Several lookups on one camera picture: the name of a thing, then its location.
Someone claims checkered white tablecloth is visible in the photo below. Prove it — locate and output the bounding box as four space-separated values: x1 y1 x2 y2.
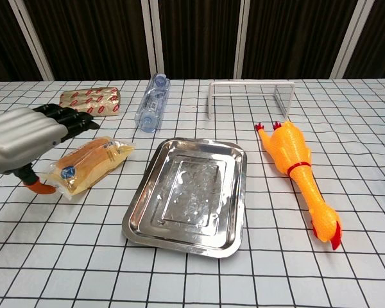
0 78 385 308

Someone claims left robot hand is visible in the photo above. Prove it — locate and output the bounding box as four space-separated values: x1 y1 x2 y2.
0 103 101 196

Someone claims white wire rack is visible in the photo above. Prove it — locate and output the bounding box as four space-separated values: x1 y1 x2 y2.
207 80 296 121

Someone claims stainless steel tray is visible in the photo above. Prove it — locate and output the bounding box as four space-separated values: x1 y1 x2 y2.
121 137 248 259

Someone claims orange rubber chicken toy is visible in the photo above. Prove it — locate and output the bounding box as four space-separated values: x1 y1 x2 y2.
255 120 343 251

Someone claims gold red-printed snack package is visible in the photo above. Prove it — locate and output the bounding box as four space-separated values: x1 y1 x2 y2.
58 86 122 117

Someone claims orange snack packet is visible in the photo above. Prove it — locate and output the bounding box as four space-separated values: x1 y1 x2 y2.
39 135 137 201

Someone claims clear plastic water bottle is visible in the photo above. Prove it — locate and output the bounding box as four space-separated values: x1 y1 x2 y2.
133 73 171 133

